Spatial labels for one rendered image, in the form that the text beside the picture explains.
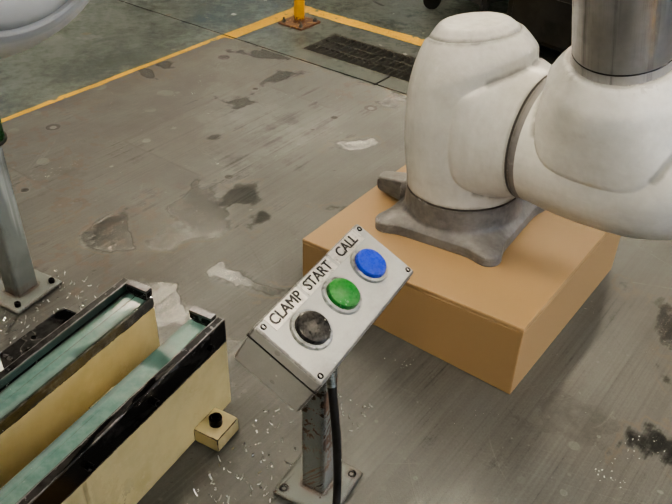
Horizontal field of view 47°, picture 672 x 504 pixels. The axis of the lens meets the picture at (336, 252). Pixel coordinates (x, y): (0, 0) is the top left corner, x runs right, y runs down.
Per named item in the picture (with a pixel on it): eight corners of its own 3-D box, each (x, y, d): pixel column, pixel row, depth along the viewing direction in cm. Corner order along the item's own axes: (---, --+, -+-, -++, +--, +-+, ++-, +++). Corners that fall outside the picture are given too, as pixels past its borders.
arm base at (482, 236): (412, 165, 118) (413, 132, 115) (550, 204, 108) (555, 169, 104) (346, 220, 106) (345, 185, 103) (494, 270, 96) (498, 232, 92)
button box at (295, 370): (297, 415, 62) (324, 385, 58) (231, 357, 63) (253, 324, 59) (390, 299, 74) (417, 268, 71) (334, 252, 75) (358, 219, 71)
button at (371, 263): (368, 291, 68) (378, 280, 67) (343, 269, 68) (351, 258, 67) (384, 273, 70) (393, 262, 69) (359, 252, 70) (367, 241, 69)
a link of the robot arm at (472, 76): (449, 141, 112) (457, -12, 100) (563, 180, 102) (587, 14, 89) (379, 185, 103) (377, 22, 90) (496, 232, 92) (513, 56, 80)
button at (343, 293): (341, 323, 64) (350, 312, 63) (314, 300, 65) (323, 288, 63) (358, 304, 67) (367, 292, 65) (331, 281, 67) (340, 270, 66)
